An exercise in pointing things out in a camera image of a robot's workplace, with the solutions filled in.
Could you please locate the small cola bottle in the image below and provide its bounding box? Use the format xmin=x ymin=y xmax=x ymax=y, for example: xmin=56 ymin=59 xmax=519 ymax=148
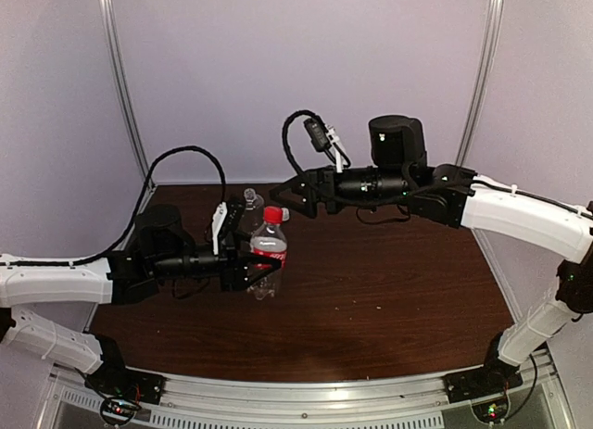
xmin=249 ymin=206 xmax=288 ymax=300

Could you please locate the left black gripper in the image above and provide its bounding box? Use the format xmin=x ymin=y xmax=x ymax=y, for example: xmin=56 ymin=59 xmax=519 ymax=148
xmin=151 ymin=229 xmax=281 ymax=291

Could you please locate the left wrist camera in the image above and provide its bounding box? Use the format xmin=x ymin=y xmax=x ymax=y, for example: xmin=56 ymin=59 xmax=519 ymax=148
xmin=210 ymin=196 xmax=245 ymax=256

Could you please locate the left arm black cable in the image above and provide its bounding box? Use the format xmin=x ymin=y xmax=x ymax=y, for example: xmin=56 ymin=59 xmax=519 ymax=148
xmin=0 ymin=145 xmax=228 ymax=268

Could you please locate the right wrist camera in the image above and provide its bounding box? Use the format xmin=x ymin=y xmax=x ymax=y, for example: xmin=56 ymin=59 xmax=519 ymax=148
xmin=303 ymin=118 xmax=351 ymax=173

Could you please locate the large clear plastic bottle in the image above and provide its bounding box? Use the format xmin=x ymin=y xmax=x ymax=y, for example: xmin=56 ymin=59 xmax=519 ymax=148
xmin=240 ymin=188 xmax=264 ymax=234

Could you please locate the left rear frame post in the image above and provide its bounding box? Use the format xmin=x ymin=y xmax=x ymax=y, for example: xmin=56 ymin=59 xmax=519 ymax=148
xmin=98 ymin=0 xmax=149 ymax=179

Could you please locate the aluminium front frame rail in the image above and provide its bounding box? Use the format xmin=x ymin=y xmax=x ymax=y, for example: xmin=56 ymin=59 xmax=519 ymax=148
xmin=33 ymin=348 xmax=576 ymax=428

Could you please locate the right rear frame post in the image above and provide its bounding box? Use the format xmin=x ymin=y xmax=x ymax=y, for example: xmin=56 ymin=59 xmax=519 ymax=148
xmin=455 ymin=0 xmax=504 ymax=166

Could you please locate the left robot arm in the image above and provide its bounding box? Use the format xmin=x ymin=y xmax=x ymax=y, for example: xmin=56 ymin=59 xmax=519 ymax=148
xmin=1 ymin=199 xmax=284 ymax=396

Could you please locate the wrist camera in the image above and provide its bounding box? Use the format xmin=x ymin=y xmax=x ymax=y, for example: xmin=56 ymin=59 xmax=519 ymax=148
xmin=303 ymin=118 xmax=351 ymax=173
xmin=210 ymin=196 xmax=245 ymax=256

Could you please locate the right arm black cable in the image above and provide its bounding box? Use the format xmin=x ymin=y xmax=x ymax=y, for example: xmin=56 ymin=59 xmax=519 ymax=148
xmin=281 ymin=108 xmax=446 ymax=203

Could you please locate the red cola bottle cap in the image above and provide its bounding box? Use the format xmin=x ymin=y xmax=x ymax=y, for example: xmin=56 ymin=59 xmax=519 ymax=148
xmin=263 ymin=206 xmax=284 ymax=224

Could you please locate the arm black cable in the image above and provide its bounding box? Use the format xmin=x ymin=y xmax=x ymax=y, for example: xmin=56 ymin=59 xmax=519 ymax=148
xmin=0 ymin=145 xmax=228 ymax=268
xmin=281 ymin=108 xmax=446 ymax=203

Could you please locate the frame post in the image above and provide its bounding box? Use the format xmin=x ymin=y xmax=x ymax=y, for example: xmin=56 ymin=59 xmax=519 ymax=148
xmin=455 ymin=0 xmax=504 ymax=166
xmin=98 ymin=0 xmax=149 ymax=179

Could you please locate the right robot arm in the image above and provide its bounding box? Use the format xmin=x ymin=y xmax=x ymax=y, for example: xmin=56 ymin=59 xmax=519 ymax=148
xmin=270 ymin=109 xmax=592 ymax=394

